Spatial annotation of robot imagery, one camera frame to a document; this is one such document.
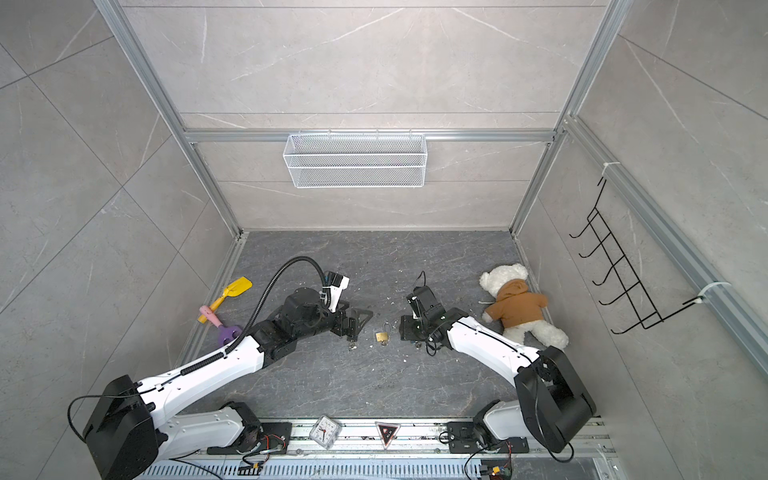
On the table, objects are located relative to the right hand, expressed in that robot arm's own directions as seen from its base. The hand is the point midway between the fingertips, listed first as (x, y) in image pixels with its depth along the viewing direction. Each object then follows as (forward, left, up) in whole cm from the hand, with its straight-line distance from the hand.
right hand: (407, 326), depth 88 cm
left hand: (0, +12, +14) cm, 18 cm away
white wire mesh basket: (+50, +15, +25) cm, 58 cm away
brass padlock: (0, +7, -6) cm, 10 cm away
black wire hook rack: (-12, -46, +28) cm, 56 cm away
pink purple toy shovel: (+1, +56, -3) cm, 56 cm away
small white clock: (-26, +22, -3) cm, 34 cm away
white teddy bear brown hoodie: (+4, -34, +2) cm, 34 cm away
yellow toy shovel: (+20, +58, -5) cm, 62 cm away
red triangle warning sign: (-27, +6, -5) cm, 28 cm away
